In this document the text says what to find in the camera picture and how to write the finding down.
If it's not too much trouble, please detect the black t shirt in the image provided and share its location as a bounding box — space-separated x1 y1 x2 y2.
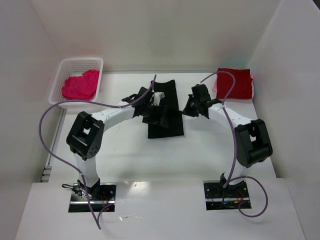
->
147 79 185 139

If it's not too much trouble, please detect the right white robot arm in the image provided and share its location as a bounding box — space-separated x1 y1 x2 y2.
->
182 84 273 192

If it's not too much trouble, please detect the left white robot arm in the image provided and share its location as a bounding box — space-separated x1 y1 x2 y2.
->
66 87 169 199

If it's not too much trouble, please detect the folded red t shirt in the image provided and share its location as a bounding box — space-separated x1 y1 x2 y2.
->
216 68 252 100

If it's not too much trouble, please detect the magenta t shirt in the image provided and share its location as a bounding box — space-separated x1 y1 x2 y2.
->
61 69 100 101

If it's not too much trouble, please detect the white plastic basket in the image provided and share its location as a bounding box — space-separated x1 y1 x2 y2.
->
48 57 104 105

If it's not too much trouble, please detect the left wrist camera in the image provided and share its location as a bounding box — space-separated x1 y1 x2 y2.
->
152 92 165 106

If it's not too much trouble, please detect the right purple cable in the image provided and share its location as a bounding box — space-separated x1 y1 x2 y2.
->
199 71 270 218

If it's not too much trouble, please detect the purple cable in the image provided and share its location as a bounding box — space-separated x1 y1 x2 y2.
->
38 73 158 230
199 71 270 218

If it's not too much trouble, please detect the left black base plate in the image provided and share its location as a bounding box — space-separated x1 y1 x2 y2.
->
62 183 117 213

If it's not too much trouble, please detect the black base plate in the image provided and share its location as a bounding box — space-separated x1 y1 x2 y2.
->
62 183 117 213
203 181 252 211

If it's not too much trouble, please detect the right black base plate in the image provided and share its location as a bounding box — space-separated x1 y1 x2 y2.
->
203 181 252 211

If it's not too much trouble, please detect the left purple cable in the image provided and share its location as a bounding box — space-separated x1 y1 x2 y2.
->
38 73 158 230

